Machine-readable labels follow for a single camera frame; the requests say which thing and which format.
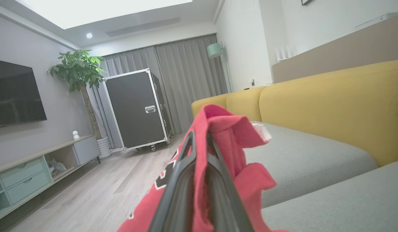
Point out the small white figurine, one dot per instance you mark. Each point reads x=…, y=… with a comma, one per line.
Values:
x=75, y=135

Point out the yellow sofa back cushion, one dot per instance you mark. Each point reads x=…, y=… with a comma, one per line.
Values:
x=244, y=103
x=208, y=101
x=331, y=106

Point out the large bright ceiling light panel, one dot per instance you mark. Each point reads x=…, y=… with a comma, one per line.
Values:
x=99, y=11

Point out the beige half-height partition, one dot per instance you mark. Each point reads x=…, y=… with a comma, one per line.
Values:
x=340, y=54

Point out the black flat screen television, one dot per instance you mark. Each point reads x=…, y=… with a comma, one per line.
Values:
x=15, y=93

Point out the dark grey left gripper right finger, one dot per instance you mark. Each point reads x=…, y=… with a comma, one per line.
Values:
x=221, y=199

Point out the white flat long device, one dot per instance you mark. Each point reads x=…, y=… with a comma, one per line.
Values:
x=379, y=19

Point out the green leafy indoor tree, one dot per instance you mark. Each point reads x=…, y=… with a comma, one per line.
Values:
x=78, y=69

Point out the white router with antennas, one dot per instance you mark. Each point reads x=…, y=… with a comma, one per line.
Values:
x=284, y=55

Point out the mint and wood television cabinet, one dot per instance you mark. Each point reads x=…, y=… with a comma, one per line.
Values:
x=21, y=180

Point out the white ribbed plant pot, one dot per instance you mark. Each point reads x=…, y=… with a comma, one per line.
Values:
x=104, y=147

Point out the round ceiling spotlight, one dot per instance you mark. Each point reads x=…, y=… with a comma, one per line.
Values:
x=89, y=35

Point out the pale clutter in cabinet shelf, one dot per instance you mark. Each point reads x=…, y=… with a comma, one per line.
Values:
x=56, y=167

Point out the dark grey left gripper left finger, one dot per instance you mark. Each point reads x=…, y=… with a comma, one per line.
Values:
x=178, y=193

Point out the black wheeled flight case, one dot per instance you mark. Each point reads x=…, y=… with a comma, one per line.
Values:
x=134, y=109

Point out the mint shade floor lamp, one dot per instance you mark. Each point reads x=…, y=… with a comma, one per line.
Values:
x=214, y=50

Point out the grey sofa seat cushion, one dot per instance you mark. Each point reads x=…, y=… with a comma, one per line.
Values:
x=347, y=203
x=298, y=154

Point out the red basketball shorts white stripe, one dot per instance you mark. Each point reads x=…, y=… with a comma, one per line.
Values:
x=250, y=187

